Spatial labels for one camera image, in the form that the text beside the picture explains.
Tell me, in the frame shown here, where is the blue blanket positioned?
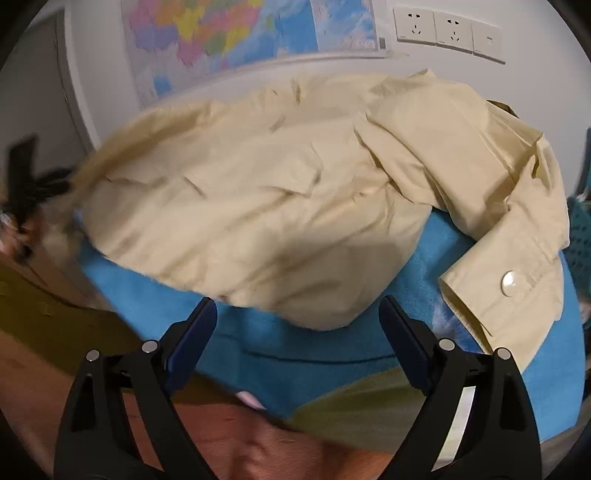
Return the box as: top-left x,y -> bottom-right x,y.
76,208 -> 587,444

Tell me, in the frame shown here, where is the teal perforated plastic basket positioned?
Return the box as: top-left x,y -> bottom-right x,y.
567,195 -> 591,280

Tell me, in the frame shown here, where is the colourful wall map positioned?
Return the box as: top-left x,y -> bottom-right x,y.
120,0 -> 389,109

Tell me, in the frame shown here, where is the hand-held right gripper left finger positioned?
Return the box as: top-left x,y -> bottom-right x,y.
54,298 -> 218,480

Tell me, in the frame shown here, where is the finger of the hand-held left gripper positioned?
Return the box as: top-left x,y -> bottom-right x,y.
36,168 -> 75,197

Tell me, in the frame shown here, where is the person's left hand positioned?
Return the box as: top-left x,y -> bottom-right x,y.
2,212 -> 44,261

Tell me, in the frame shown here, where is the cream button shirt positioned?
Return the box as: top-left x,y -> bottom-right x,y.
46,69 -> 571,370

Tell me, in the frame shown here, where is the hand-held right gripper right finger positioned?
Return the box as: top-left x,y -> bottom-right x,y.
379,295 -> 542,480

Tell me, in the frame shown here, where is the grey cabinet door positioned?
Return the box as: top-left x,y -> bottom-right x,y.
0,9 -> 95,158

